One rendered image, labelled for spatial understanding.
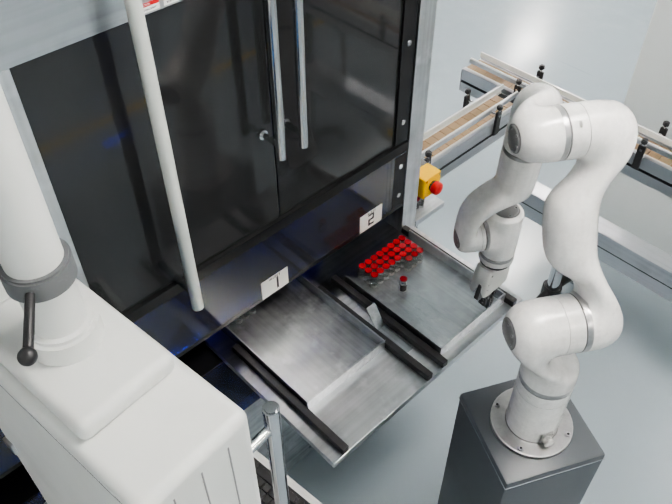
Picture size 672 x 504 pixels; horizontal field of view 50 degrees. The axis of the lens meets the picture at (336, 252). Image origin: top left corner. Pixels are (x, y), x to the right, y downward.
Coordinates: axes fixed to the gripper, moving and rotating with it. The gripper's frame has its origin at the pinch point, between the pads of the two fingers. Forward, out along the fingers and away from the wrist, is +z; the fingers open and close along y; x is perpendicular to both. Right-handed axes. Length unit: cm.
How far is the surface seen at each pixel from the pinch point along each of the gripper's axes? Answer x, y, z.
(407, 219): -35.3, -8.7, 1.1
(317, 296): -33.8, 28.5, 4.2
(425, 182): -34.8, -14.6, -9.8
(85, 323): -3, 96, -71
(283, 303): -38, 37, 4
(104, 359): 1, 96, -67
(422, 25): -36, -8, -60
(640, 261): 9, -84, 40
